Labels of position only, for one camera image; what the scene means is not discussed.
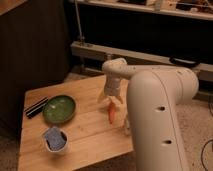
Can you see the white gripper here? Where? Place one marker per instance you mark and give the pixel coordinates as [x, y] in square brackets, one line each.
[111, 88]

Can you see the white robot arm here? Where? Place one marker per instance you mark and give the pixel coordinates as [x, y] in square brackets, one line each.
[153, 93]

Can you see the orange carrot toy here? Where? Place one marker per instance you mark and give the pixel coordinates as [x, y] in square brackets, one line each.
[111, 112]

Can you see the small white bottle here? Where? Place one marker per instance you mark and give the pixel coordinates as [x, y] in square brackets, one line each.
[126, 126]

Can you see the green round plate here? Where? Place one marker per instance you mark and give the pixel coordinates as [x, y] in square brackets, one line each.
[59, 109]

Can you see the white cup with blue sponge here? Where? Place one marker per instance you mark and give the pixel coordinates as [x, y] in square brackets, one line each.
[55, 140]

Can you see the metal shelf rack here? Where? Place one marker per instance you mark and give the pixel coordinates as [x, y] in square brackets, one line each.
[177, 37]

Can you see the black handle on shelf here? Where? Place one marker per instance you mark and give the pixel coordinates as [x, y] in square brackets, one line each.
[183, 63]

